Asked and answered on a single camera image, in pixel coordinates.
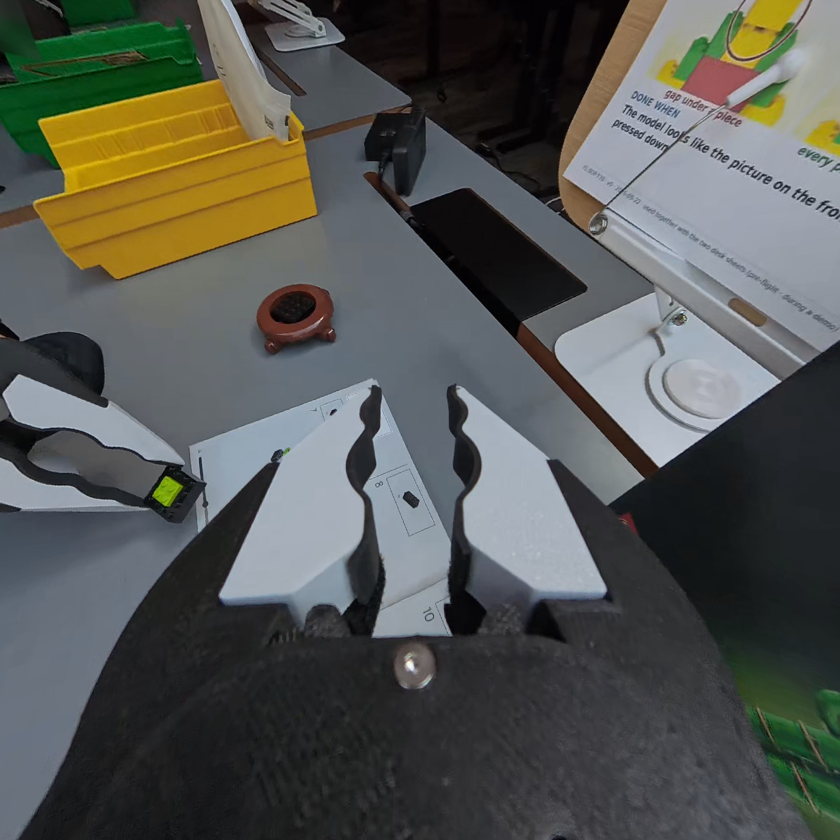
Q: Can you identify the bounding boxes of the white folding stand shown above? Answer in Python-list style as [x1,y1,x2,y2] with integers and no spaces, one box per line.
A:
[252,0,347,53]

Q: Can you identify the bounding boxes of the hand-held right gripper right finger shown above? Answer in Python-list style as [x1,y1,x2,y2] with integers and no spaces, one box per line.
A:
[446,385,609,635]

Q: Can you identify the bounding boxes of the white pen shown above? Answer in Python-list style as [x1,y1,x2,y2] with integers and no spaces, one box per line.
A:
[724,51,806,110]

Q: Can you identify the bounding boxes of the yellow plastic bin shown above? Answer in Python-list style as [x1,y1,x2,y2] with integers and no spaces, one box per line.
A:
[33,79,319,281]

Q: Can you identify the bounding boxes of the white stand base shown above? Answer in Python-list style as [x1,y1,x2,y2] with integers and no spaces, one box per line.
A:
[554,213,809,435]

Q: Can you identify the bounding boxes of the black bamboo toy set box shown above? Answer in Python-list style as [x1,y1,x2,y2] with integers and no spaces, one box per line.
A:
[607,346,840,840]

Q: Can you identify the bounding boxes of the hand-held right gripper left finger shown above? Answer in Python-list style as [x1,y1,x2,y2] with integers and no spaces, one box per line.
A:
[218,385,388,635]

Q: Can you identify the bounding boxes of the white paper bag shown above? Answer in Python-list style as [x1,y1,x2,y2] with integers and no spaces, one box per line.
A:
[197,0,293,144]

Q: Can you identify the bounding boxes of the grey desk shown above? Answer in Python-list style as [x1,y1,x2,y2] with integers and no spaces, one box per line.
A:
[0,39,660,840]

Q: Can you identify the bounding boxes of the thin pen cord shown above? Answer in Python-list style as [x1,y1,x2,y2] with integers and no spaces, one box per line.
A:
[589,98,731,236]

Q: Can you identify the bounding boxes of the black adapter cable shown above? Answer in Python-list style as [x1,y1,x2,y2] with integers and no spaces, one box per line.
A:
[375,156,424,227]

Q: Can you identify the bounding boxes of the black power adapter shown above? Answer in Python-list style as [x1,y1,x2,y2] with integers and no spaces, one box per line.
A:
[364,105,428,198]

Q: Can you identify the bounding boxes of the black and lime toy brick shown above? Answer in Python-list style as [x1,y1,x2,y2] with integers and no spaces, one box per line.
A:
[144,464,207,524]

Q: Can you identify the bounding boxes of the black flat pad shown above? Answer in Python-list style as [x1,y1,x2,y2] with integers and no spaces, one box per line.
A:
[408,188,588,324]

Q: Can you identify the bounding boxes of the instruction sheet on stand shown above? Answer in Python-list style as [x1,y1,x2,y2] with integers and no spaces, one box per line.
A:
[558,0,840,329]

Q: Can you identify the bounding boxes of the brown round toy stand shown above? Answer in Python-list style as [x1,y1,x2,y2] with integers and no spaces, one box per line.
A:
[256,283,337,357]

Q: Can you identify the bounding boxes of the green plastic bin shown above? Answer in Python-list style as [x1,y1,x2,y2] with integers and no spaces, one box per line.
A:
[0,20,204,168]

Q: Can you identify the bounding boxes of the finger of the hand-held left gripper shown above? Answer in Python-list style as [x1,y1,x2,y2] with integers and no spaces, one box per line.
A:
[0,374,186,469]
[0,424,153,514]

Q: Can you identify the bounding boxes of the building instruction booklet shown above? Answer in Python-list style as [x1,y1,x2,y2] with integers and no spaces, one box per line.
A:
[189,378,463,639]

